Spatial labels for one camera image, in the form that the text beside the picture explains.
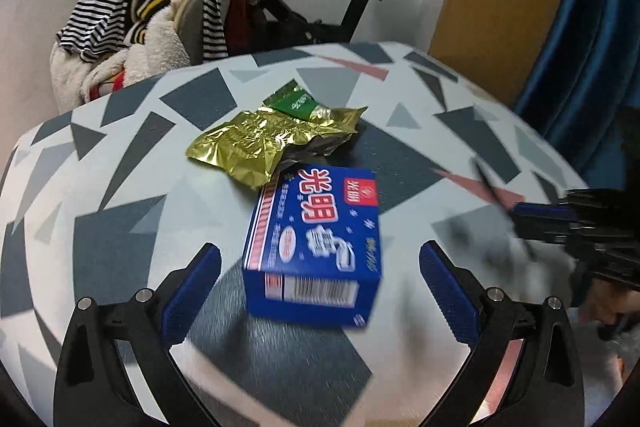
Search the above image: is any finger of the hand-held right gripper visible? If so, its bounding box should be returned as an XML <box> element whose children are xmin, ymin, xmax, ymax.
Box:
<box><xmin>515</xmin><ymin>219</ymin><xmax>586</xmax><ymax>254</ymax></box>
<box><xmin>512</xmin><ymin>202</ymin><xmax>581</xmax><ymax>224</ymax></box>

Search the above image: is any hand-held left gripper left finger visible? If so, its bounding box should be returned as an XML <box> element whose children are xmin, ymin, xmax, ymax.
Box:
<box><xmin>52</xmin><ymin>243</ymin><xmax>223</xmax><ymax>427</ymax></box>

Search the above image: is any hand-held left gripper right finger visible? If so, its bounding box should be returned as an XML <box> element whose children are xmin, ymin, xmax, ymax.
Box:
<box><xmin>419</xmin><ymin>241</ymin><xmax>586</xmax><ymax>427</ymax></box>

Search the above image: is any blue cardboard box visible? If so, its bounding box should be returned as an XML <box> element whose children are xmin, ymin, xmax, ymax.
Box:
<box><xmin>242</xmin><ymin>164</ymin><xmax>383</xmax><ymax>330</ymax></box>

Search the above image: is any person's right hand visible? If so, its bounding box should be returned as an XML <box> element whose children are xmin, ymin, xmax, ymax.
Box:
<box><xmin>580</xmin><ymin>279</ymin><xmax>633</xmax><ymax>340</ymax></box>

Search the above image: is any gold foil wrapper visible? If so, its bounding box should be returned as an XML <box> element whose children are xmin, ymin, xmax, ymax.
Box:
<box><xmin>185</xmin><ymin>104</ymin><xmax>368</xmax><ymax>185</ymax></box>

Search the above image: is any blue curtain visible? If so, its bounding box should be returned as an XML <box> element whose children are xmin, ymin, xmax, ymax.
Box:
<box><xmin>512</xmin><ymin>0</ymin><xmax>640</xmax><ymax>168</ymax></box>

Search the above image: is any green foil packet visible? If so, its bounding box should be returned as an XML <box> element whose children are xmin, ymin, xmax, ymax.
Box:
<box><xmin>262</xmin><ymin>79</ymin><xmax>333</xmax><ymax>122</ymax></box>

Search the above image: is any white fleece robe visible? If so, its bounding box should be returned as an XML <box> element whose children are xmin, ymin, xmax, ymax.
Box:
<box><xmin>49</xmin><ymin>0</ymin><xmax>241</xmax><ymax>115</ymax></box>

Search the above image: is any red cloth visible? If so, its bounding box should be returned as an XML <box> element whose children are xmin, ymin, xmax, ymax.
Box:
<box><xmin>227</xmin><ymin>0</ymin><xmax>251</xmax><ymax>52</ymax></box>

